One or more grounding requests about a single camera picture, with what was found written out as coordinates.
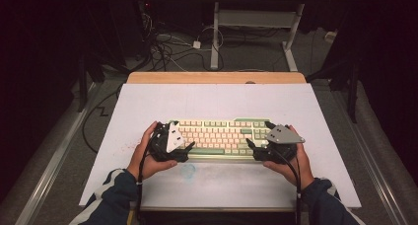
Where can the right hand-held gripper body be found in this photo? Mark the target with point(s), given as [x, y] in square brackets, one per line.
[282, 136]

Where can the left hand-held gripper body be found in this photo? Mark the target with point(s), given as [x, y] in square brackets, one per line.
[172, 139]

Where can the green and cream keyboard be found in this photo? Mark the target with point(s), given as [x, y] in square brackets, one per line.
[220, 136]

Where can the person's left hand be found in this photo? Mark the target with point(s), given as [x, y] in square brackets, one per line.
[144, 167]

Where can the person's right hand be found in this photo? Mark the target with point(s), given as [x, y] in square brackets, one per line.
[300, 172]

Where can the white board sheet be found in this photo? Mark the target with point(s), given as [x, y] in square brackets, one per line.
[213, 100]

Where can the wooden table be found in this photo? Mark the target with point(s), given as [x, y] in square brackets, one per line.
[197, 77]

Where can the white power adapter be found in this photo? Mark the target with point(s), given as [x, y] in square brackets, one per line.
[196, 44]

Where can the dark metal stand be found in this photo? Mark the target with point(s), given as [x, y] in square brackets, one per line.
[352, 93]
[82, 87]

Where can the white power strip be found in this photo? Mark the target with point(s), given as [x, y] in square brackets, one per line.
[331, 36]

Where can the metal floor rail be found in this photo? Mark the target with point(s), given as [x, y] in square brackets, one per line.
[55, 165]
[371, 165]

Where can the white metal desk frame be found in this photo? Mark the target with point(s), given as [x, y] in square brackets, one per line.
[256, 18]

